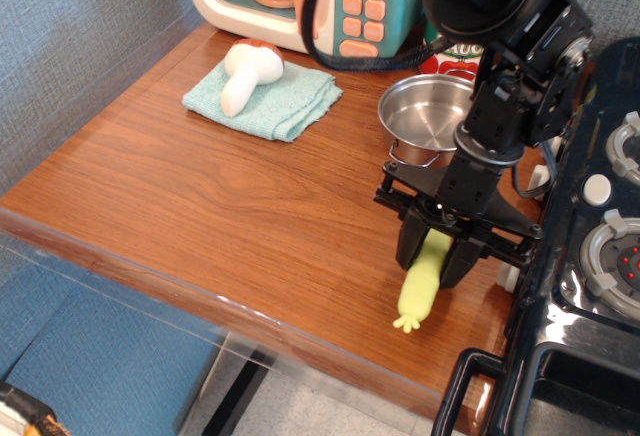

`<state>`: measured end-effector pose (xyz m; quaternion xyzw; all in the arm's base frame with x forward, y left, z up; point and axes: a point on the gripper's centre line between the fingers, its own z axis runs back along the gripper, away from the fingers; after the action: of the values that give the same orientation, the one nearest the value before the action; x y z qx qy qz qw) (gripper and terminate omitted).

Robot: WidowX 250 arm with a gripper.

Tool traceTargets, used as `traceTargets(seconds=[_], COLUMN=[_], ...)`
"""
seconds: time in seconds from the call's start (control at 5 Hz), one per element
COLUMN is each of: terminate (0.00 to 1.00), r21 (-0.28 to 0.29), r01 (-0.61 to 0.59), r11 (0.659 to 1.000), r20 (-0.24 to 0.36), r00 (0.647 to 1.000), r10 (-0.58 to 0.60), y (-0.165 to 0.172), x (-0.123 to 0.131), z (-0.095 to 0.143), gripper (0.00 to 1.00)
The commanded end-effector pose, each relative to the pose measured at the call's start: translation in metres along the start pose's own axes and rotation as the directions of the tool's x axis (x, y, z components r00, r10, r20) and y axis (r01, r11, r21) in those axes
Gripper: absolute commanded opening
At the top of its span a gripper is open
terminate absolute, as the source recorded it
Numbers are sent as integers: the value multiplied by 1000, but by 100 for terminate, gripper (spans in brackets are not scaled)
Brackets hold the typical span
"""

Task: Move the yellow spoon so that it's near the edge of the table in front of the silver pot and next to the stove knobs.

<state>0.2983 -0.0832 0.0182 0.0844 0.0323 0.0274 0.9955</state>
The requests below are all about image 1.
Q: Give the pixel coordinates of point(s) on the orange and black object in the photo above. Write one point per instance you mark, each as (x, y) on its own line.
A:
(23, 414)

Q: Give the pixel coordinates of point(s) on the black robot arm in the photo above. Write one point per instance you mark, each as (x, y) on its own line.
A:
(534, 54)

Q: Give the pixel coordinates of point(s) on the toy microwave teal and cream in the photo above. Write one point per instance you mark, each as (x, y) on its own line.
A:
(343, 35)

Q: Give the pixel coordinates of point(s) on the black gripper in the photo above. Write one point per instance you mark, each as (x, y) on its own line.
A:
(461, 200)

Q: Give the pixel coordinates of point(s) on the tomato sauce can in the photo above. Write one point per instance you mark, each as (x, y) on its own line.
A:
(461, 60)

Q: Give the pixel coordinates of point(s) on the small steel pot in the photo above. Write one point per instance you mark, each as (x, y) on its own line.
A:
(419, 116)

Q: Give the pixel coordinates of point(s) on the yellow handled metal spoon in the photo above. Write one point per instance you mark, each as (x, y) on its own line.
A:
(422, 282)

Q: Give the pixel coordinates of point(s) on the teal folded cloth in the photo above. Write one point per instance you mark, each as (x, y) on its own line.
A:
(279, 111)

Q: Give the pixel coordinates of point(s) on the black toy stove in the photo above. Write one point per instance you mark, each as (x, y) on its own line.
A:
(571, 366)

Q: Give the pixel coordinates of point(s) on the plush white mushroom toy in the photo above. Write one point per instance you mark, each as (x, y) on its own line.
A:
(248, 63)

